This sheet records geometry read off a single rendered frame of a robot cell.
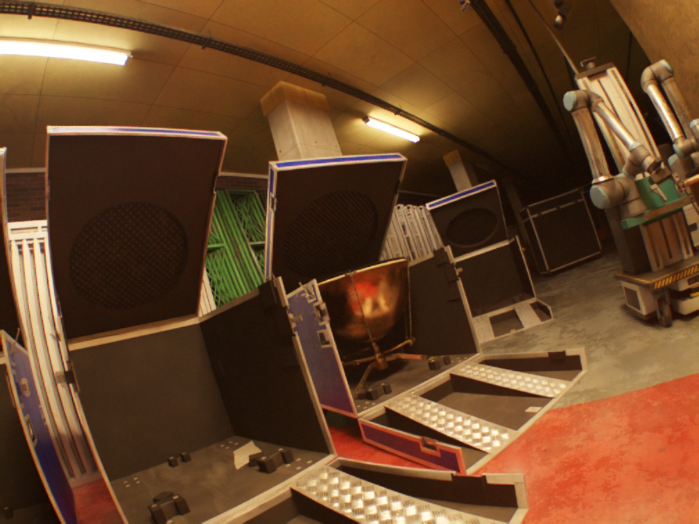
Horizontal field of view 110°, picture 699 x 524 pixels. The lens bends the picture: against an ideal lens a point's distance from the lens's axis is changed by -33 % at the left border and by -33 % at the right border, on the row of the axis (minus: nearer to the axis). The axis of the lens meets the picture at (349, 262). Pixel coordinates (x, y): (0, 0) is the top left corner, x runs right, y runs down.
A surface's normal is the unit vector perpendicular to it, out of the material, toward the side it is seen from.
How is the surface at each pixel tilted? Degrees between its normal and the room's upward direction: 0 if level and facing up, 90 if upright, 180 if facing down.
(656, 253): 90
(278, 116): 90
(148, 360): 90
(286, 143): 90
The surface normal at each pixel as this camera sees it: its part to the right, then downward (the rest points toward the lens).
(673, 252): -0.46, 0.03
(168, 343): 0.67, -0.29
